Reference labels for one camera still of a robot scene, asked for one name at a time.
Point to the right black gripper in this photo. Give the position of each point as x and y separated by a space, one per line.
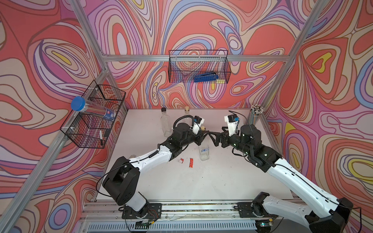
224 135

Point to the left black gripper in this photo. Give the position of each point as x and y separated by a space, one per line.
198 137

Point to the clear bottle blue label cork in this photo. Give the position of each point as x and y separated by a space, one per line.
204 146

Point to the clear bottle with black cap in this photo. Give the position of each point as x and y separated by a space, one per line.
166 123

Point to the clear bottle red label cork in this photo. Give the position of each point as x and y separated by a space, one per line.
187 120

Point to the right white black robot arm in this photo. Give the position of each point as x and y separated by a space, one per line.
321 212

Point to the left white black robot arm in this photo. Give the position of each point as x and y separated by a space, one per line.
122 180

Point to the metal cup with pencils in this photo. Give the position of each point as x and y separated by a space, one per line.
255 112

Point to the blue tool in basket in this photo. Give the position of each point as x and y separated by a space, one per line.
205 77

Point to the black marker in basket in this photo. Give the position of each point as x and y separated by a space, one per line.
101 138

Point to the clear tube with blue cap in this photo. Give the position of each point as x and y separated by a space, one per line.
82 105

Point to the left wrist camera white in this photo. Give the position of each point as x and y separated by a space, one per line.
198 123

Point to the black wire basket back wall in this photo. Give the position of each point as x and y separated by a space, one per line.
184 65

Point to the black wire basket wall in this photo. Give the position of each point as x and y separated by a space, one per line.
184 65
83 129

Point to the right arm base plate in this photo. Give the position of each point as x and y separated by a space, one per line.
251 210

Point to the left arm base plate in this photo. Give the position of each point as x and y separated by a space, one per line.
150 211

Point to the black wire basket left wall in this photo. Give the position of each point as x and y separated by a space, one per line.
83 129

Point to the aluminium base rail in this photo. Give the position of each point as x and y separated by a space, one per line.
182 210

